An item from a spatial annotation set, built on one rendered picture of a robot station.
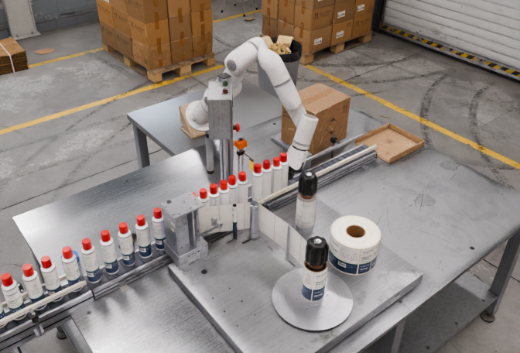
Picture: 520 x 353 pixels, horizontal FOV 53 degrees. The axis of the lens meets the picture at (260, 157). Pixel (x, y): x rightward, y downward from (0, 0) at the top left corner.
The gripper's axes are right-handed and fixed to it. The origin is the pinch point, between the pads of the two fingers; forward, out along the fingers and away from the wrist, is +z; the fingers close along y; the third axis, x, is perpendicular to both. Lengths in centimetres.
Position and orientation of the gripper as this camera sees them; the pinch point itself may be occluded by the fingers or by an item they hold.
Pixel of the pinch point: (290, 175)
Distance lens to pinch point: 256.9
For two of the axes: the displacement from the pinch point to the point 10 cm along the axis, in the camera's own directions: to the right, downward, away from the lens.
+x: 7.3, -0.3, 6.8
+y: 6.2, 4.4, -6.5
